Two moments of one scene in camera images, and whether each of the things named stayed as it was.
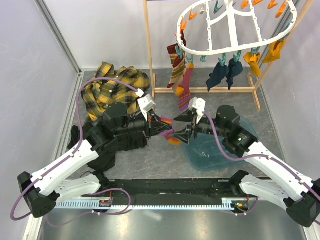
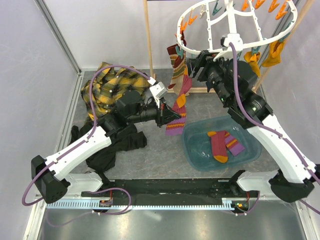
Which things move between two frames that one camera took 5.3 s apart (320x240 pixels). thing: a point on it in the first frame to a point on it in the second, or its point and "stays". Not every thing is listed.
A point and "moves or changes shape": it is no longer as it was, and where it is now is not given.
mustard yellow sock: [252, 60] stays
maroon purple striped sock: [183, 92] moves or changes shape
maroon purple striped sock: [169, 134] moves or changes shape
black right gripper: [186, 117] to [201, 61]
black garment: [106, 159] stays
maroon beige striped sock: [179, 66] stays
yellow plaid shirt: [98, 94] stays
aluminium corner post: [47, 14] stays
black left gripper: [152, 125] to [165, 115]
